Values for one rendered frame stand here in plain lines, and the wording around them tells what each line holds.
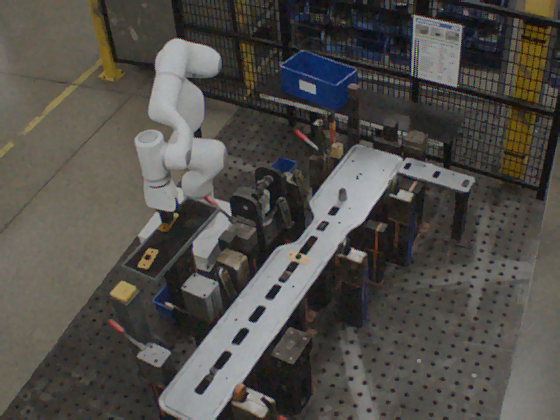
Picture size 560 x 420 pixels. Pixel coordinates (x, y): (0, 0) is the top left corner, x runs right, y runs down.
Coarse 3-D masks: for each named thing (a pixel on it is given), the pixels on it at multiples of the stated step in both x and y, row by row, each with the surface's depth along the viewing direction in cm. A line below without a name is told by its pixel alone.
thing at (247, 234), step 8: (232, 224) 243; (240, 224) 243; (240, 232) 240; (248, 232) 240; (256, 232) 242; (240, 240) 239; (248, 240) 238; (256, 240) 243; (240, 248) 242; (248, 248) 240; (256, 248) 245; (248, 256) 243; (256, 256) 249; (256, 264) 252; (256, 272) 254
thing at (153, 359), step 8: (152, 344) 209; (144, 352) 207; (152, 352) 207; (160, 352) 206; (168, 352) 206; (144, 360) 205; (152, 360) 204; (160, 360) 204; (168, 360) 206; (144, 368) 209; (152, 368) 206; (160, 368) 204; (168, 368) 208; (152, 376) 209; (160, 376) 206; (168, 376) 210; (152, 384) 215; (160, 384) 210; (160, 392) 216; (160, 408) 224; (160, 416) 229; (168, 416) 225
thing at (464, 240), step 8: (464, 184) 264; (456, 192) 265; (464, 192) 262; (456, 200) 267; (464, 200) 265; (456, 208) 270; (464, 208) 268; (456, 216) 272; (464, 216) 272; (456, 224) 275; (464, 224) 278; (448, 232) 285; (456, 232) 278; (448, 240) 282; (456, 240) 280; (464, 240) 281
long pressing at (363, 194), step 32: (352, 160) 277; (384, 160) 276; (320, 192) 264; (352, 192) 263; (352, 224) 251; (320, 256) 240; (256, 288) 231; (288, 288) 230; (224, 320) 222; (256, 352) 212; (192, 384) 204; (224, 384) 204; (192, 416) 196
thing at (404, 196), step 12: (396, 192) 258; (408, 192) 254; (396, 204) 255; (408, 204) 252; (396, 216) 259; (408, 216) 256; (396, 228) 263; (408, 228) 266; (396, 240) 267; (408, 240) 269; (396, 252) 271; (408, 252) 271; (396, 264) 275; (408, 264) 274
